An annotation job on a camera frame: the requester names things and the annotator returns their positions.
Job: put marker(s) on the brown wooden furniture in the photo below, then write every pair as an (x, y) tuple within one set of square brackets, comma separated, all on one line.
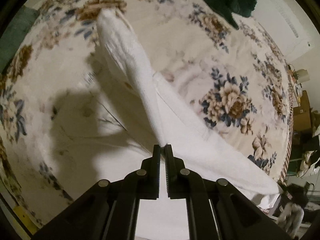
[(301, 114)]

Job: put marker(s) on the white air conditioner unit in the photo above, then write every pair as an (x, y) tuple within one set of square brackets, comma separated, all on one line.
[(284, 27)]

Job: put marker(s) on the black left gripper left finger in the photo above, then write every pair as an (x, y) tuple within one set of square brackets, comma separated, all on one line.
[(108, 210)]

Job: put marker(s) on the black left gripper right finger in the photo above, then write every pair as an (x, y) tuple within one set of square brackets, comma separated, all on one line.
[(216, 209)]

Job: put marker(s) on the teal cloth at bedside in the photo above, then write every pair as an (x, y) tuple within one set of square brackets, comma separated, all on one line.
[(15, 33)]

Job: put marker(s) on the white pants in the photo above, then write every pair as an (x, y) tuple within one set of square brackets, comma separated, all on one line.
[(148, 108)]

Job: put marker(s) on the floral bed blanket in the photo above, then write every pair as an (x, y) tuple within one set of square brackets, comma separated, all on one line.
[(58, 136)]

